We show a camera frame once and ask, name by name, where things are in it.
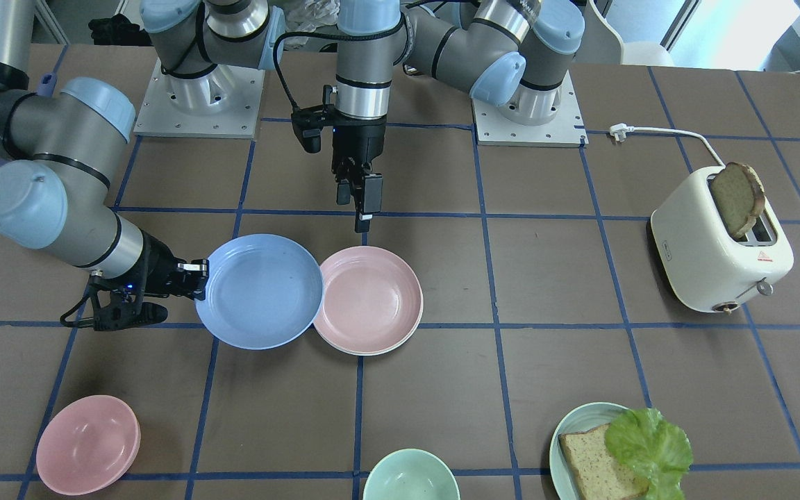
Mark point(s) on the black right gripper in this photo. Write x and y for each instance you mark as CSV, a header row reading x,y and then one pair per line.
x,y
155,267

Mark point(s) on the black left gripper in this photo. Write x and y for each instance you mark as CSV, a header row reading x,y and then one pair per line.
x,y
360,144

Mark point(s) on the blue plate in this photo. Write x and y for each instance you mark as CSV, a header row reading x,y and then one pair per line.
x,y
263,291

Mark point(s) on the pink plate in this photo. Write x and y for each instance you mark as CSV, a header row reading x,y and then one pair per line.
x,y
372,301

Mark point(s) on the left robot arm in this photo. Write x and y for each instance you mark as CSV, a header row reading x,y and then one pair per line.
x,y
513,55

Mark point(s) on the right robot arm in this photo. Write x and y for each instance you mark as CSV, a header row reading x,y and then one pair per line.
x,y
60,154

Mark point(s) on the pink bowl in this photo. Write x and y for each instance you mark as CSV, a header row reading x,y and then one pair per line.
x,y
88,445

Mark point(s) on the green bowl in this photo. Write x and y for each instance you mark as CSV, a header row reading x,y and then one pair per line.
x,y
411,474

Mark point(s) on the green plate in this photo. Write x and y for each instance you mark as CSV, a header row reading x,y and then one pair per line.
x,y
583,418

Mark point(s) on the white toaster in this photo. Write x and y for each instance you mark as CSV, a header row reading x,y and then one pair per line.
x,y
707,269

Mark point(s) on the bread slice on plate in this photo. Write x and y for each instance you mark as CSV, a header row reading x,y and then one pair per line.
x,y
597,474

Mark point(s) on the bread slice in toaster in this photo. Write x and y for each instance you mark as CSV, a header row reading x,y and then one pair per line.
x,y
739,197

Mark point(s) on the lettuce leaf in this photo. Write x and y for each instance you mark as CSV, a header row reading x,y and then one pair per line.
x,y
658,451

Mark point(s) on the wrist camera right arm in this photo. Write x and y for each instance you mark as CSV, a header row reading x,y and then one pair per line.
x,y
116,305

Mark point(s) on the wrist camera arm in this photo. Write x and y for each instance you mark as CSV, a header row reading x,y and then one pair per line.
x,y
116,305
308,123

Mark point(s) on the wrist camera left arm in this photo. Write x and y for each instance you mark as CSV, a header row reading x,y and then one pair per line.
x,y
308,123

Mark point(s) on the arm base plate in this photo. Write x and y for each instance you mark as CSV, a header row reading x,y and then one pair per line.
x,y
222,104
533,119

